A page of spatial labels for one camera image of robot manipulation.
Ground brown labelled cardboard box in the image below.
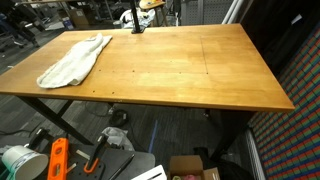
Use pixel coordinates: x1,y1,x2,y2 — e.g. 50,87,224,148
67,8,92,30

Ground colourful checkered panel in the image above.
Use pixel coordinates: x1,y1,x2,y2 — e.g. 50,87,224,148
248,24,320,180

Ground white bucket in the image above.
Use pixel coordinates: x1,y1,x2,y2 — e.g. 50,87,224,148
0,144,50,180

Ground white paper sheet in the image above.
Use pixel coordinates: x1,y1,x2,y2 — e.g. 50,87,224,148
131,164,168,180

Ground black clamp handle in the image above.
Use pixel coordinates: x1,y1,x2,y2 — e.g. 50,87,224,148
24,127,51,151

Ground open cardboard box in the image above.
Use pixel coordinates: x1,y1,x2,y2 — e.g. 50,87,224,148
166,154,222,180

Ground orange black bar clamp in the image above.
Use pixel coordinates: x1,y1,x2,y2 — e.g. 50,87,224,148
83,133,109,175

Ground white plastic bag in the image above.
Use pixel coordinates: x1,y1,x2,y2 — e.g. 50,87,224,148
101,126,136,152

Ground white paper label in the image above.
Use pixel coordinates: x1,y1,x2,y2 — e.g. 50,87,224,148
290,12,304,24

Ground white pipes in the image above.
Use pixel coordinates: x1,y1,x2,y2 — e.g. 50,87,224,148
221,0,246,24

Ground dark grey board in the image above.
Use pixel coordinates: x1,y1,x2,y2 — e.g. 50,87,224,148
66,146,157,180

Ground white bag pile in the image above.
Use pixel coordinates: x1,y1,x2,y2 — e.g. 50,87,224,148
119,8,157,29

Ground coiled black floor cable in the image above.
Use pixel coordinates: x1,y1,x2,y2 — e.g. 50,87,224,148
109,108,129,128

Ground black pen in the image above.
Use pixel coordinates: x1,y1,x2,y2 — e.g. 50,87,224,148
108,153,136,180

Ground black bag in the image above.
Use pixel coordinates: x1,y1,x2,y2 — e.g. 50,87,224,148
194,146,258,180

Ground black camera stand pole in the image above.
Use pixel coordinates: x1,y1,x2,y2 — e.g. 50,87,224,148
129,0,147,35

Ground black table leg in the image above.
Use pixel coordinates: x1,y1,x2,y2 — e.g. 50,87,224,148
16,95,95,146
204,108,256,163

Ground white terry cloth towel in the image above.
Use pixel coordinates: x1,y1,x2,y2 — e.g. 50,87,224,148
36,32,114,90

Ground round wooden stool table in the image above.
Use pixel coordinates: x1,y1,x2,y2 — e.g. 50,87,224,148
138,0,169,27

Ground grey pegboard panel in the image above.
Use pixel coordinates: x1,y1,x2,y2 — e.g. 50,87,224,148
179,0,234,26

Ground orange spirit level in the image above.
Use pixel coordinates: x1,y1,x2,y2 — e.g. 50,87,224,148
46,137,70,180

